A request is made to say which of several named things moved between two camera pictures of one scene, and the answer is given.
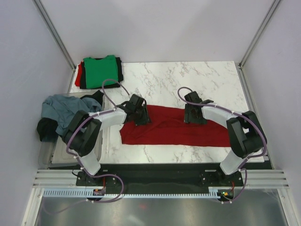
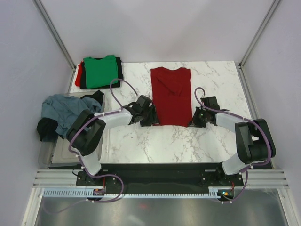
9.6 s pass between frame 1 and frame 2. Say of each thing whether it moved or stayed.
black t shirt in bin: stayed
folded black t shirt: stayed
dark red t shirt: moved
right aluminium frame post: stayed
